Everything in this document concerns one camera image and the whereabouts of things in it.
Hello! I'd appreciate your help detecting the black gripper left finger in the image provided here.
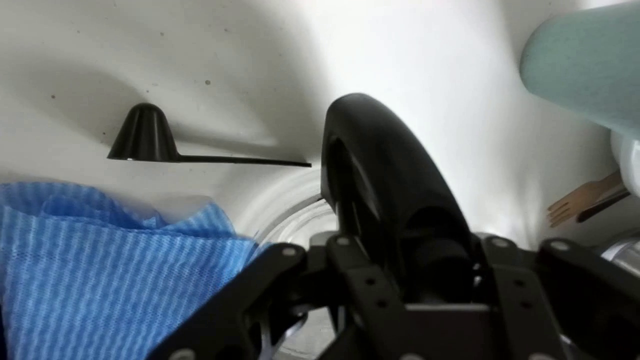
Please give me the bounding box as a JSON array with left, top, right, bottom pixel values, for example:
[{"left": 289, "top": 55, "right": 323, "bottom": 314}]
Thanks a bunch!
[{"left": 149, "top": 232, "right": 410, "bottom": 360}]

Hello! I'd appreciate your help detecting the blue cleaning cloth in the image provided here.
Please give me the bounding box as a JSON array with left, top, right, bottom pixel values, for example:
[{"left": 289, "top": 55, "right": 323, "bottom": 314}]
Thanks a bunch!
[{"left": 0, "top": 180, "right": 265, "bottom": 360}]

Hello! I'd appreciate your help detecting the transparent kettle with black handle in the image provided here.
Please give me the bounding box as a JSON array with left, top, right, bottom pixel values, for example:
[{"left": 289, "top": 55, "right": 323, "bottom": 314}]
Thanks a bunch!
[{"left": 236, "top": 90, "right": 478, "bottom": 360}]

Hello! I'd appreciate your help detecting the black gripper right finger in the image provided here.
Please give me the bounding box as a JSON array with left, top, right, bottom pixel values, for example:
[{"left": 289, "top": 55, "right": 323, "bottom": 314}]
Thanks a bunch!
[{"left": 474, "top": 232, "right": 640, "bottom": 360}]

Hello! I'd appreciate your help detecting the wooden fork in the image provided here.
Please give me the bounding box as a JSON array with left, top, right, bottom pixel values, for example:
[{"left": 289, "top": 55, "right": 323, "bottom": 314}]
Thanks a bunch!
[{"left": 546, "top": 171, "right": 632, "bottom": 231}]

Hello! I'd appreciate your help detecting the black plastic scoop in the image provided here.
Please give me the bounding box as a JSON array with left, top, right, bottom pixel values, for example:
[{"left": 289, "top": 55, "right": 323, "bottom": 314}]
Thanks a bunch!
[{"left": 106, "top": 101, "right": 314, "bottom": 171}]

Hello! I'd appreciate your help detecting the green cup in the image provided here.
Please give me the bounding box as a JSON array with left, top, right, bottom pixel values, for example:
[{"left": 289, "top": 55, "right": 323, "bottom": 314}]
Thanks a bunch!
[{"left": 519, "top": 0, "right": 640, "bottom": 140}]

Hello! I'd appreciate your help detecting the white plate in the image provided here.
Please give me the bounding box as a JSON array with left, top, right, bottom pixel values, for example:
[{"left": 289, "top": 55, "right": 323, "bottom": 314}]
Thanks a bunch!
[{"left": 609, "top": 128, "right": 640, "bottom": 201}]

